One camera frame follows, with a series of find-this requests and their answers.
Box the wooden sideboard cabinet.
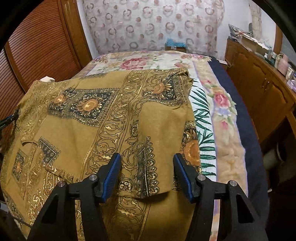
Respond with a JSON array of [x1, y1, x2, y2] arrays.
[[225, 37, 296, 149]]

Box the beige lace curtain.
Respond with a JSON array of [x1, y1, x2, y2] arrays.
[[248, 0, 262, 35]]

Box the blue plastic bags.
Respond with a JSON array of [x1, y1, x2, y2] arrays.
[[165, 38, 185, 48]]

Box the floral blanket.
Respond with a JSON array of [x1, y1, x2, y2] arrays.
[[75, 50, 250, 241]]

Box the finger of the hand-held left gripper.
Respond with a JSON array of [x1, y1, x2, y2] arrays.
[[0, 110, 20, 130]]

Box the pink thermos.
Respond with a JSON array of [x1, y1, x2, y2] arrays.
[[277, 54, 289, 76]]

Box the wooden louvered wardrobe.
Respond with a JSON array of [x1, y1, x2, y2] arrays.
[[0, 0, 93, 144]]

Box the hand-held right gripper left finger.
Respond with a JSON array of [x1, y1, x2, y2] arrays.
[[27, 153, 122, 241]]

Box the brown patterned shirt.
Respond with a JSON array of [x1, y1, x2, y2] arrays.
[[0, 68, 201, 241]]

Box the grey waste bin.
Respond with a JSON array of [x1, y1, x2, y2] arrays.
[[262, 141, 287, 172]]

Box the ring patterned curtain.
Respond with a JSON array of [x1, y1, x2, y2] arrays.
[[83, 0, 225, 56]]

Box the small cardboard box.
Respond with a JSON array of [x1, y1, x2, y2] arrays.
[[165, 45, 186, 52]]

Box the stack of folded cloths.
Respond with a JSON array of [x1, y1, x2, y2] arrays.
[[228, 23, 245, 37]]

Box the navy blue bed cover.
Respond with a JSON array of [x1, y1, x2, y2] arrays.
[[207, 56, 270, 241]]

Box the palm leaf print sheet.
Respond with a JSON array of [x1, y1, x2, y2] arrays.
[[188, 77, 218, 183]]

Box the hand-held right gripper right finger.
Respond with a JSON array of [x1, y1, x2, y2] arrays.
[[173, 153, 269, 241]]

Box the open cardboard box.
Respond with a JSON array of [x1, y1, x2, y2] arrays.
[[240, 35, 270, 55]]

